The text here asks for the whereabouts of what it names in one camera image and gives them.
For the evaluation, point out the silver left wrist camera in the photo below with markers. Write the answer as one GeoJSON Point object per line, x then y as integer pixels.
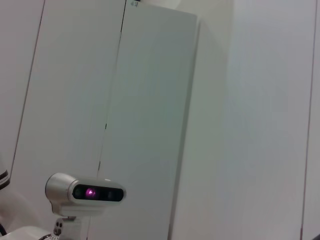
{"type": "Point", "coordinates": [65, 192]}

